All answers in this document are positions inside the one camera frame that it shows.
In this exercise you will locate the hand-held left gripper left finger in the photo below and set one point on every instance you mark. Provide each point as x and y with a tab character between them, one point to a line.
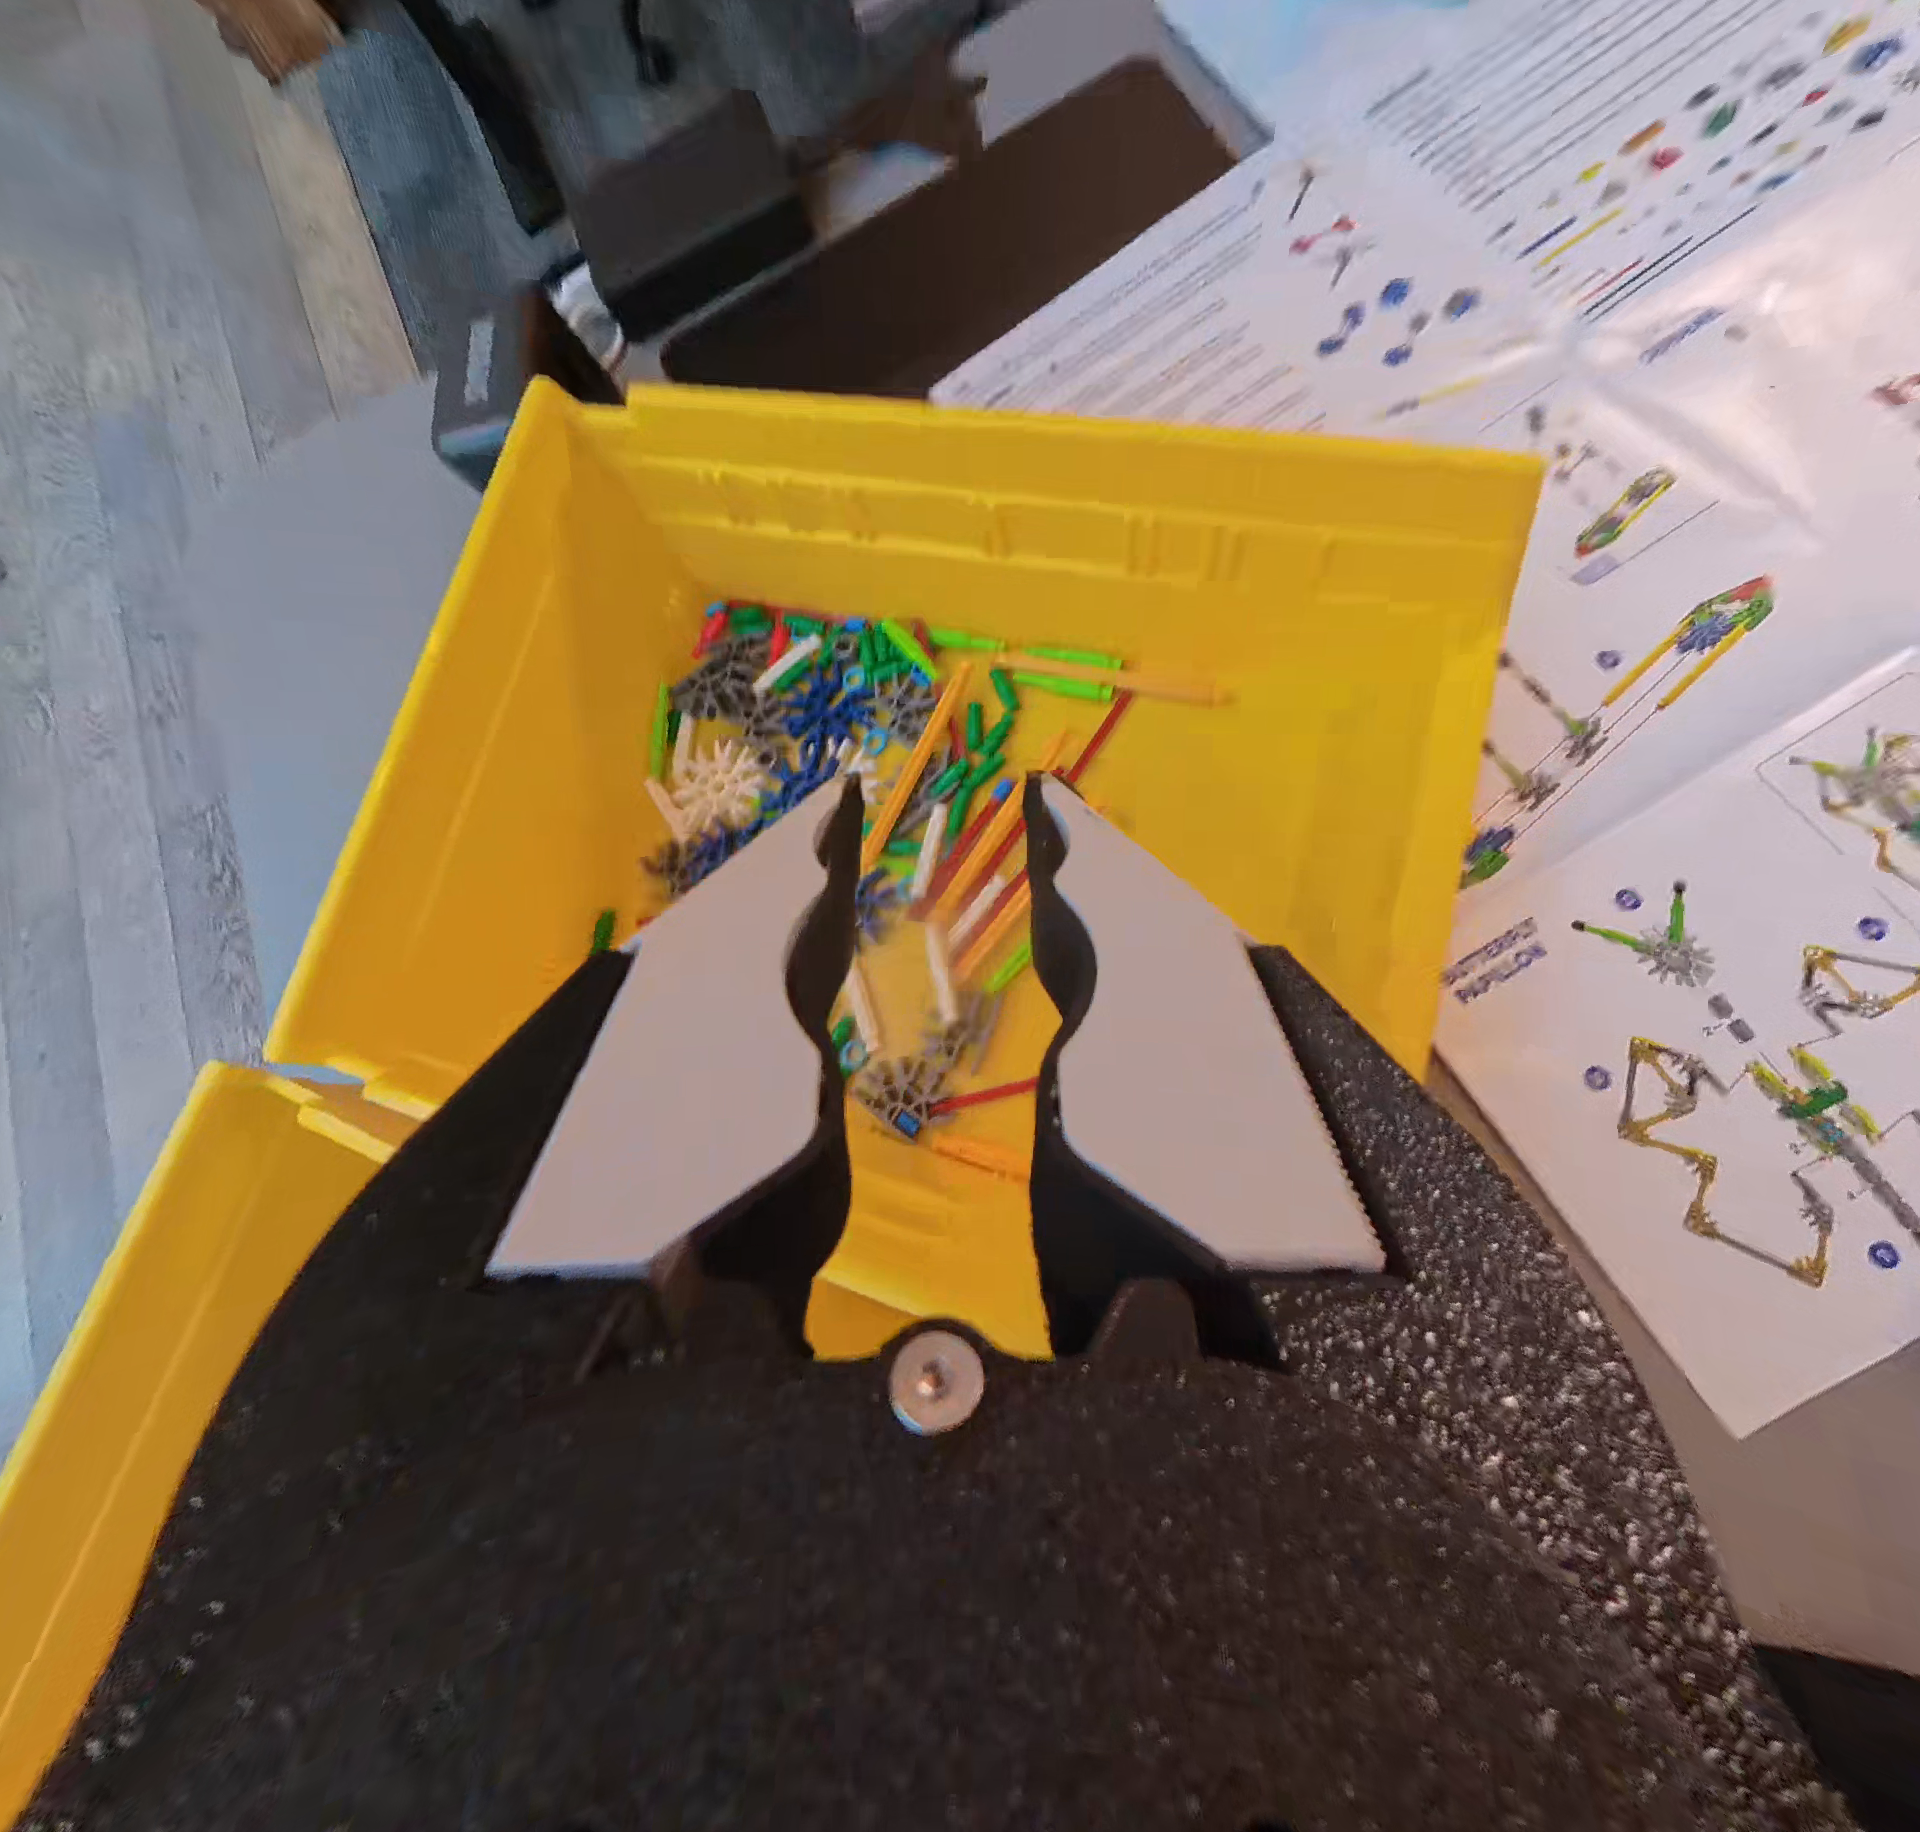
660	1112

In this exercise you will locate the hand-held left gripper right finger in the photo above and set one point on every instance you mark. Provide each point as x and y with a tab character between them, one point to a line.
1215	1112

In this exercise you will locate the yellow plastic bin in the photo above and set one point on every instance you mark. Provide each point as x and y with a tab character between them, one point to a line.
166	1322
511	753

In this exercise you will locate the pile of loose toy pieces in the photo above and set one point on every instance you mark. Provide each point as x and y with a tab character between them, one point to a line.
870	708

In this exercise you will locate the white instruction sheet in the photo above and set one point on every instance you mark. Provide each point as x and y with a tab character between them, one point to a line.
1680	813

